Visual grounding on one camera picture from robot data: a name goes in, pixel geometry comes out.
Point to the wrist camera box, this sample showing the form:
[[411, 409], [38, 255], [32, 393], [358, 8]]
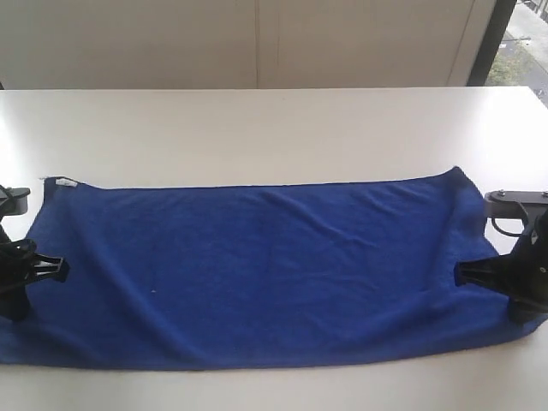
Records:
[[523, 205], [14, 201]]

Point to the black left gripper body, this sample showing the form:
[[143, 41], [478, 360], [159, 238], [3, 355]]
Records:
[[16, 262]]

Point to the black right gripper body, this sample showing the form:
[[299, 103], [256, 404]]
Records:
[[528, 266]]

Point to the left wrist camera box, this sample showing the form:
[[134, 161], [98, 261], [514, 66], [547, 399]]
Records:
[[14, 201]]

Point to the dark window frame post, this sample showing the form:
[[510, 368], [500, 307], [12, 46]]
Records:
[[492, 38]]

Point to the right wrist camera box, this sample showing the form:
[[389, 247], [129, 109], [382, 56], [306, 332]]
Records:
[[523, 205]]

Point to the blue towel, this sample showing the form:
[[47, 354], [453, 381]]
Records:
[[177, 279]]

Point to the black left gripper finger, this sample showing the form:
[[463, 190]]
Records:
[[41, 267], [15, 305]]

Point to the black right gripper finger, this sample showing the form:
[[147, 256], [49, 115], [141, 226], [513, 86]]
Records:
[[520, 312], [486, 273]]

